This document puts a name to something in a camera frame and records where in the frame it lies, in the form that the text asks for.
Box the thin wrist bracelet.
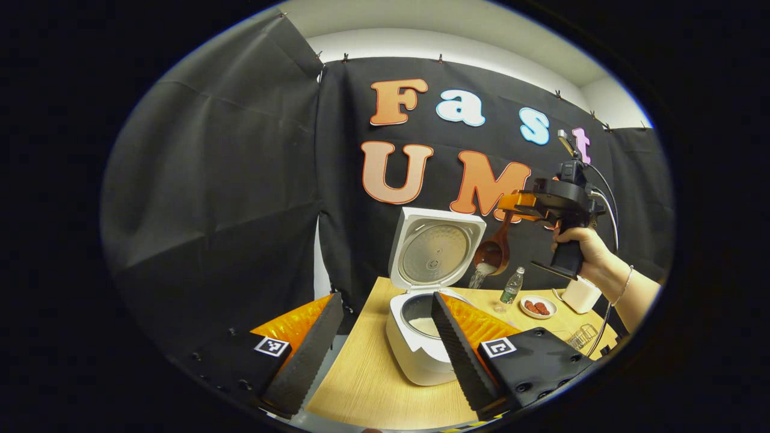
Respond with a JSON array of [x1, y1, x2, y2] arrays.
[[611, 265, 635, 309]]

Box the black backdrop cloth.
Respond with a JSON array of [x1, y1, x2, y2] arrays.
[[99, 11, 674, 355]]

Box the white toaster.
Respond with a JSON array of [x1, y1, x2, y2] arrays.
[[562, 275, 602, 315]]

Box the white rice heap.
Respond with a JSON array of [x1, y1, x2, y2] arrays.
[[409, 317, 443, 339]]

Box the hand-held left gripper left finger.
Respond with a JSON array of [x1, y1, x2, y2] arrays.
[[174, 292, 345, 420]]

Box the clear plastic water bottle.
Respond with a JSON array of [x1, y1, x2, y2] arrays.
[[499, 266, 525, 306]]

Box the brown wooden spoon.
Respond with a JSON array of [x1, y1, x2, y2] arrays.
[[472, 210, 515, 277]]

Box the spoonful of white rice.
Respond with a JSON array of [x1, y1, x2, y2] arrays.
[[468, 262, 503, 290]]

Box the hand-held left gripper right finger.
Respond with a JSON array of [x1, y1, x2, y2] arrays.
[[431, 292, 602, 422]]

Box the white rice cooker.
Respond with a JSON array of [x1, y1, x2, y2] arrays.
[[385, 206, 487, 387]]

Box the white round plate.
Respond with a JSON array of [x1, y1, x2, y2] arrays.
[[520, 295, 558, 319]]

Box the wire chopstick holder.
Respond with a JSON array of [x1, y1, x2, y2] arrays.
[[565, 324, 599, 351]]

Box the row of small cloth clips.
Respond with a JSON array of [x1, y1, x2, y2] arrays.
[[280, 11, 647, 133]]

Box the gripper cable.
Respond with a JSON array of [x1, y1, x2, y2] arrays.
[[587, 162, 620, 358]]

